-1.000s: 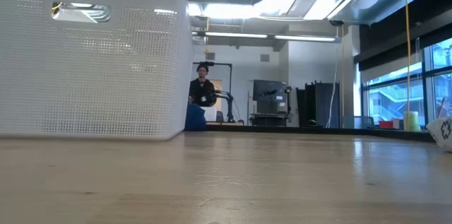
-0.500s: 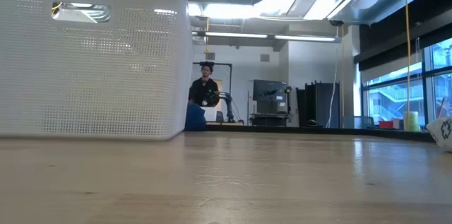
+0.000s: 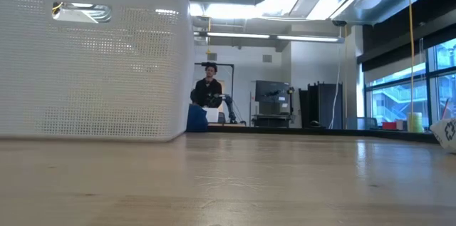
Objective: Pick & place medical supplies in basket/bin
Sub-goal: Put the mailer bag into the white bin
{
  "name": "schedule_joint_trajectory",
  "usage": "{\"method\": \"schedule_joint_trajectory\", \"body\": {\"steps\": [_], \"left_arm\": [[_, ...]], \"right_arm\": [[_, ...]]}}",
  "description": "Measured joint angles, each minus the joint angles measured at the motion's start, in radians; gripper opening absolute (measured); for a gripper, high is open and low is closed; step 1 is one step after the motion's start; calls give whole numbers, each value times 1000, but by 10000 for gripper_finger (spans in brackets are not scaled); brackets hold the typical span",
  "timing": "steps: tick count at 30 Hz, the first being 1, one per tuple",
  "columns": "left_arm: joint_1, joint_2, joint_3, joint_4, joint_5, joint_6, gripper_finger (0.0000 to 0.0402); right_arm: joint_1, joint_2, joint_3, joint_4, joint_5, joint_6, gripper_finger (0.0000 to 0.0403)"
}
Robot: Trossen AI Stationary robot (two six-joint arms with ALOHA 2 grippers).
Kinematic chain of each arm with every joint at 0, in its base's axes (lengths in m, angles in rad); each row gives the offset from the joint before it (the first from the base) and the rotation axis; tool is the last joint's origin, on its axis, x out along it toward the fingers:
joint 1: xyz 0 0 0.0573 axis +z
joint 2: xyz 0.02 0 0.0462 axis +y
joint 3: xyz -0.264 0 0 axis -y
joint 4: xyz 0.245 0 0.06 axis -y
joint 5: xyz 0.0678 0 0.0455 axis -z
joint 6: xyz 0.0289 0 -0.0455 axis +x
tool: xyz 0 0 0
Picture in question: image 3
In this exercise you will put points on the red box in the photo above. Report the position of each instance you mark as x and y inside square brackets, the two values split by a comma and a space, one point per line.
[389, 125]

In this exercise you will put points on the white pack with blue symbols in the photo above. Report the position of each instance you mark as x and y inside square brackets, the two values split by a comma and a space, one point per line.
[445, 135]

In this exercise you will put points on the black dome-shaped object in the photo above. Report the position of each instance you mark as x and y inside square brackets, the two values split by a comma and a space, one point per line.
[315, 124]

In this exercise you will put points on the black equipment cart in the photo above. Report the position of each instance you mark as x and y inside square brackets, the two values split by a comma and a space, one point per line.
[272, 120]

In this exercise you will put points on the black upright panels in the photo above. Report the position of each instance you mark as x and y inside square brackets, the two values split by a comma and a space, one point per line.
[320, 105]

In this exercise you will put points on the white perforated plastic basket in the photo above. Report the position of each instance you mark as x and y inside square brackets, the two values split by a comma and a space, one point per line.
[89, 76]

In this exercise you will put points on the black aluminium table frame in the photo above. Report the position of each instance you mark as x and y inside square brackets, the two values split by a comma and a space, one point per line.
[285, 130]

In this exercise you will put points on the black monitor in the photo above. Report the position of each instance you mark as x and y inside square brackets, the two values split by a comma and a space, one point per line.
[270, 92]

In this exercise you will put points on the blue cloth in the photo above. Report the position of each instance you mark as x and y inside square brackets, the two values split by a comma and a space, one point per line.
[196, 119]

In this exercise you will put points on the long ceiling light bar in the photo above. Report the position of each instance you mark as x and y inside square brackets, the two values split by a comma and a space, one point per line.
[237, 35]

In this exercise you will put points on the black background robot arm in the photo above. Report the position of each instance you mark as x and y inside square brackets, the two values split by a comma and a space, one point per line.
[229, 106]

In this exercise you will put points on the yellow-green roll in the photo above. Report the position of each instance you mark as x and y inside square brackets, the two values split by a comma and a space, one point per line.
[415, 122]

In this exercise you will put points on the person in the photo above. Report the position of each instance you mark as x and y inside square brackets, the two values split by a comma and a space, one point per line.
[206, 92]

